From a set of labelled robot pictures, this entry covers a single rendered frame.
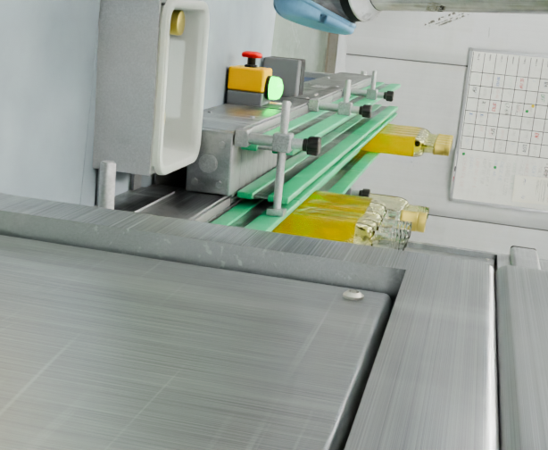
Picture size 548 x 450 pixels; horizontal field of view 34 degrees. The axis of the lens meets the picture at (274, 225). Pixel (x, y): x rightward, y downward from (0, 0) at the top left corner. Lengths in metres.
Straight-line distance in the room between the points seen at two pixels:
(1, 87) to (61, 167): 0.18
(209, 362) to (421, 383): 0.07
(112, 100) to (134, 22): 0.10
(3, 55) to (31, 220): 0.52
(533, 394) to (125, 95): 0.93
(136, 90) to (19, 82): 0.21
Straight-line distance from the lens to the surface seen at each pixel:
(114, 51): 1.17
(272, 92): 1.74
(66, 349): 0.32
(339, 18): 1.22
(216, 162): 1.33
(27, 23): 1.01
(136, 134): 1.17
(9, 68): 0.98
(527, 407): 0.28
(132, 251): 0.44
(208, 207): 1.27
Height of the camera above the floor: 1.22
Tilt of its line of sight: 12 degrees down
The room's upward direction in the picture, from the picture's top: 98 degrees clockwise
